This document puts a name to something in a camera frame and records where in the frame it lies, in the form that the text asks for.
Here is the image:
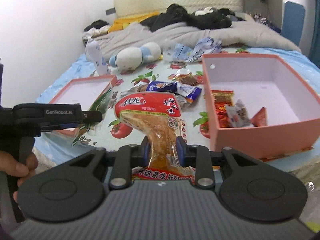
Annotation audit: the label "blue chair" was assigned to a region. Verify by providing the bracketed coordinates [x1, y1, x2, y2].
[281, 1, 305, 46]

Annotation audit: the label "bottles on nightstand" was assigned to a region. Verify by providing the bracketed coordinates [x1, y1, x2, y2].
[249, 12, 281, 33]

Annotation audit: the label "white blue plush toy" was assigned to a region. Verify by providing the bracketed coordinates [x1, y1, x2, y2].
[109, 42, 162, 72]

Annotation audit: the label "pink open cardboard box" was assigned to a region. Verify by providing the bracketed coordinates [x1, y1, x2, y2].
[202, 53, 319, 159]

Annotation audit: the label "black clothes pile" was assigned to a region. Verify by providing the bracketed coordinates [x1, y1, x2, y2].
[140, 4, 244, 32]

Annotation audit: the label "blue white plastic bag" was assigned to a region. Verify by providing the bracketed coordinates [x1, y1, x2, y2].
[172, 37, 222, 63]

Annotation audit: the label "small clothes pile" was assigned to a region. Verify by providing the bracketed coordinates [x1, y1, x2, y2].
[81, 20, 111, 41]

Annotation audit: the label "red orange tofu snack packet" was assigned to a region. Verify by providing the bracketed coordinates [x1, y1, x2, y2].
[114, 92, 195, 182]

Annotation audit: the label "yellow cloth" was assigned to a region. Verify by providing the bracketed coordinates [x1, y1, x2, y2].
[108, 11, 160, 33]

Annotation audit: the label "white spray bottle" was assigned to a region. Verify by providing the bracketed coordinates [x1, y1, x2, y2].
[85, 38, 108, 76]

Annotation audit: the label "blue white snack packet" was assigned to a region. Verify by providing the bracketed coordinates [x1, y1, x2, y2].
[176, 82, 202, 103]

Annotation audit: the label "grey blanket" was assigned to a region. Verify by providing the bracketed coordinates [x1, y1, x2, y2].
[95, 21, 301, 60]

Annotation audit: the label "person's left hand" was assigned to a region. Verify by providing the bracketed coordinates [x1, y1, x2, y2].
[0, 151, 38, 187]

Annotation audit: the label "dark red jerky snack packet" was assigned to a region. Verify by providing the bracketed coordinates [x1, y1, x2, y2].
[175, 73, 203, 86]

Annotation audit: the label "clear plastic wrapper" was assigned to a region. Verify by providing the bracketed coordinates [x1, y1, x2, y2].
[162, 43, 176, 62]

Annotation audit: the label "light blue bedsheet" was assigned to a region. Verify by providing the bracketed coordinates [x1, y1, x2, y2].
[33, 47, 319, 174]

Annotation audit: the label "floral plastic tablecloth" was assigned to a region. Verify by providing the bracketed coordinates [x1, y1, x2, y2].
[32, 45, 253, 178]

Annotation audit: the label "pink box lid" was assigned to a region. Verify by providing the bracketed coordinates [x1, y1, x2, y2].
[48, 74, 118, 138]

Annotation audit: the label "blue purple snack packet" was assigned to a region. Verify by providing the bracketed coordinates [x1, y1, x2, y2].
[146, 81, 177, 93]

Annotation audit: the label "red gold snack packet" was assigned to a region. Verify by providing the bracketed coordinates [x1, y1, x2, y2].
[211, 90, 234, 111]

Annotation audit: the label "silver snack packet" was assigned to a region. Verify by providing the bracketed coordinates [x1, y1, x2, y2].
[225, 99, 251, 128]

